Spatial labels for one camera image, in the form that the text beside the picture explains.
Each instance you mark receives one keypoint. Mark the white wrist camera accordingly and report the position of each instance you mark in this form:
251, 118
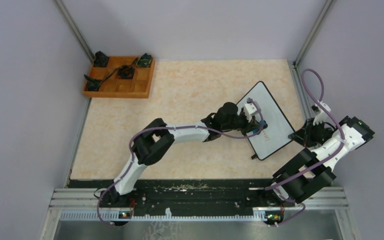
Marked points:
320, 114
251, 108

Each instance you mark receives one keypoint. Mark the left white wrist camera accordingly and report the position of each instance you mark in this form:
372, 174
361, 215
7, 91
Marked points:
251, 108

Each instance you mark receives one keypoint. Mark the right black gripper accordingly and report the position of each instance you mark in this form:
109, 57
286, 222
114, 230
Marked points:
303, 135

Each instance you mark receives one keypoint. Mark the orange wooden compartment tray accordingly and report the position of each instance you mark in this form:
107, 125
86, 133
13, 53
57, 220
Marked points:
113, 87

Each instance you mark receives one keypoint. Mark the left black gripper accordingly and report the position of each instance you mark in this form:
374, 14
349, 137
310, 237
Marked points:
248, 126

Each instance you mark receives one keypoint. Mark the aluminium frame rail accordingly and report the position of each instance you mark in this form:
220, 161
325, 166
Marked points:
79, 204

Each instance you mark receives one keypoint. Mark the blue whiteboard eraser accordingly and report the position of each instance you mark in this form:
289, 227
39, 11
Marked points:
263, 126

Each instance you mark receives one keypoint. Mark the dark object tray top-right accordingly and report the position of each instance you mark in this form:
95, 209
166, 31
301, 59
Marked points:
144, 61

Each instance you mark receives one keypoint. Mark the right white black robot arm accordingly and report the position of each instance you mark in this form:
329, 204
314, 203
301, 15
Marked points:
312, 168

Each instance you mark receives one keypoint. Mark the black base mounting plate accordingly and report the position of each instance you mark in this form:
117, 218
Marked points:
184, 191

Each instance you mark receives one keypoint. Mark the dark object tray centre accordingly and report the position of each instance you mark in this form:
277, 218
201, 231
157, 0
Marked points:
126, 72

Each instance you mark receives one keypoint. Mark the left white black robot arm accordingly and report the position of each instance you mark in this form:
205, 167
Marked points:
148, 146

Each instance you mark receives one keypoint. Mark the small black-framed whiteboard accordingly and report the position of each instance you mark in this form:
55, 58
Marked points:
276, 135

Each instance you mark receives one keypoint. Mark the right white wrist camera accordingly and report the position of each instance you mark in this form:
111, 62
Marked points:
320, 114

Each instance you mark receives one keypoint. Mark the dark object tray top-left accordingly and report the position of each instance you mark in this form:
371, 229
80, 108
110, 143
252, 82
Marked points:
101, 60

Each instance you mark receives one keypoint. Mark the dark object tray bottom-left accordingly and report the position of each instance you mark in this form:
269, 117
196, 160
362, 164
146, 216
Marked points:
92, 84

